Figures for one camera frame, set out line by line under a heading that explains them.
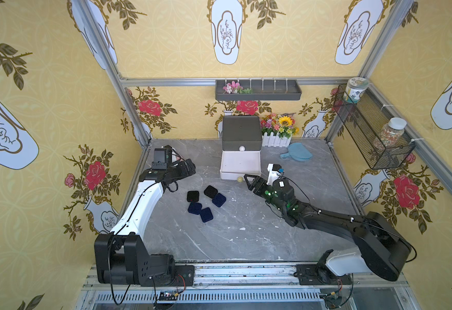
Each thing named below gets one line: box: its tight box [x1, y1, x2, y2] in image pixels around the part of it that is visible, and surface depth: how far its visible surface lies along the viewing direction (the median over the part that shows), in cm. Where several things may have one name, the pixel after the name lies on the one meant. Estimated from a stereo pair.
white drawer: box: [219, 150, 262, 181], surface depth 100 cm
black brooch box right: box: [203, 184, 219, 199], surface depth 99 cm
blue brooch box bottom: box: [199, 207, 214, 223], surface depth 92 cm
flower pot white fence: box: [260, 113, 300, 148], surface depth 109 cm
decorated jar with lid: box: [343, 76, 370, 104], surface depth 87 cm
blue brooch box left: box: [187, 202, 203, 216], surface depth 94 cm
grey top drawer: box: [222, 140, 263, 152], surface depth 96 cm
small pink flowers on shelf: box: [222, 80, 253, 95], surface depth 89 cm
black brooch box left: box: [186, 190, 200, 203], surface depth 99 cm
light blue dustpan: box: [280, 142, 314, 162], surface depth 117 cm
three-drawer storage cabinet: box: [220, 115, 263, 163], surface depth 99 cm
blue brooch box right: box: [211, 192, 227, 208], surface depth 97 cm
